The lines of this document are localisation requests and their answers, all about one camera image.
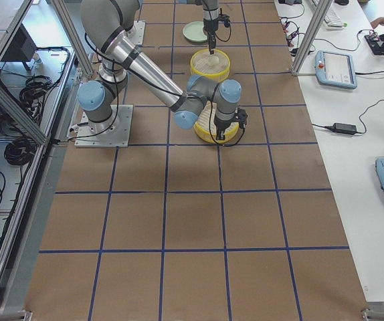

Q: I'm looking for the white keyboard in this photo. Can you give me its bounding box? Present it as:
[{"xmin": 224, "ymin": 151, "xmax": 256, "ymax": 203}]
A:
[{"xmin": 323, "ymin": 7, "xmax": 345, "ymax": 29}]

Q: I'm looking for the black box under frame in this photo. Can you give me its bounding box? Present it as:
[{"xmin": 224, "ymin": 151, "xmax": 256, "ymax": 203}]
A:
[{"xmin": 1, "ymin": 24, "xmax": 37, "ymax": 71}]

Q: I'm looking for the black laptop power brick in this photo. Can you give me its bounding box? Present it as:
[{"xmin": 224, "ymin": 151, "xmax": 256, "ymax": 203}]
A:
[{"xmin": 332, "ymin": 122, "xmax": 357, "ymax": 135}]

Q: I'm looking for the far teach pendant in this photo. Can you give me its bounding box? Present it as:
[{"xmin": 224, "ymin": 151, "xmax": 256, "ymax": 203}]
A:
[{"xmin": 314, "ymin": 50, "xmax": 357, "ymax": 90}]

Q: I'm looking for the yellow steamer basket middle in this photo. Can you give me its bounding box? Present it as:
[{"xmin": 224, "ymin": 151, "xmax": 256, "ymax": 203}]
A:
[{"xmin": 190, "ymin": 49, "xmax": 231, "ymax": 82}]

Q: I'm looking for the white steamed bun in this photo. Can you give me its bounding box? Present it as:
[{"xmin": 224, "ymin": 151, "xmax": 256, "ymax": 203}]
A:
[{"xmin": 207, "ymin": 55, "xmax": 219, "ymax": 66}]

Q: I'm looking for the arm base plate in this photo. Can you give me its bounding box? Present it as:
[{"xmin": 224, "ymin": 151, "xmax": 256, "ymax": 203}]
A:
[
  {"xmin": 74, "ymin": 104, "xmax": 133, "ymax": 148},
  {"xmin": 126, "ymin": 20, "xmax": 146, "ymax": 46}
]

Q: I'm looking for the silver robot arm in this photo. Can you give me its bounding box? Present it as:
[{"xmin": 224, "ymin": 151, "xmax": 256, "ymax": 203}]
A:
[
  {"xmin": 180, "ymin": 0, "xmax": 231, "ymax": 55},
  {"xmin": 80, "ymin": 1, "xmax": 248, "ymax": 142}
]

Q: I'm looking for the black device on table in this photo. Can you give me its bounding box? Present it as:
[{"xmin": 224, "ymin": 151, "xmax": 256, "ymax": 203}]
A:
[{"xmin": 365, "ymin": 33, "xmax": 384, "ymax": 56}]

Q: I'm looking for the light green plate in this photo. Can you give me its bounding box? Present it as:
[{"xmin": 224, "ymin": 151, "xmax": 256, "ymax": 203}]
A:
[{"xmin": 182, "ymin": 21, "xmax": 207, "ymax": 43}]

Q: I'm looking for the coiled black cable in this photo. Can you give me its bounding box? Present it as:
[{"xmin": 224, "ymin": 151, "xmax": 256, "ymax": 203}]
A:
[{"xmin": 4, "ymin": 136, "xmax": 36, "ymax": 166}]

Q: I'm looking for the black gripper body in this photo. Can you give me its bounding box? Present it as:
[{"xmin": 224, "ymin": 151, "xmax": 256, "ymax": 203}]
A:
[
  {"xmin": 214, "ymin": 117, "xmax": 239, "ymax": 142},
  {"xmin": 205, "ymin": 19, "xmax": 229, "ymax": 50}
]

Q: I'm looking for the aluminium diagonal frame strut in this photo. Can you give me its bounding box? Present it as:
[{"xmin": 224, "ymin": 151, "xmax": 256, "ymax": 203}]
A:
[{"xmin": 290, "ymin": 0, "xmax": 332, "ymax": 76}]

